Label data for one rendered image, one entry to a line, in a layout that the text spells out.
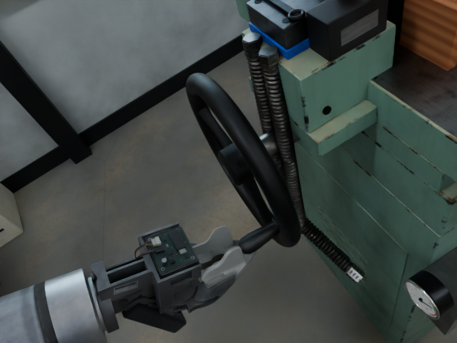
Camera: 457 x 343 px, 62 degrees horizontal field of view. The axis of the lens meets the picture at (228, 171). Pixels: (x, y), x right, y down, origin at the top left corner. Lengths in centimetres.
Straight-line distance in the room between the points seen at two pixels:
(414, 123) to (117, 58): 159
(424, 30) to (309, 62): 15
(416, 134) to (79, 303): 42
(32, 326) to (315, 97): 39
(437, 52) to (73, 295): 50
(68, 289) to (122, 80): 159
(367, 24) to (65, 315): 44
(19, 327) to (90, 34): 152
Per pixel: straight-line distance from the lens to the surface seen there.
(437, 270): 69
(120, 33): 188
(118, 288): 45
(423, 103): 50
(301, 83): 45
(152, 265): 45
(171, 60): 203
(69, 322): 45
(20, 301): 47
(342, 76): 49
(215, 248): 53
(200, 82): 50
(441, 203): 55
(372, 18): 47
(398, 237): 72
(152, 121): 201
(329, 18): 44
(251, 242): 51
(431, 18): 52
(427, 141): 50
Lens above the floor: 125
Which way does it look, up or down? 50 degrees down
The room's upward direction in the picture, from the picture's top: 23 degrees counter-clockwise
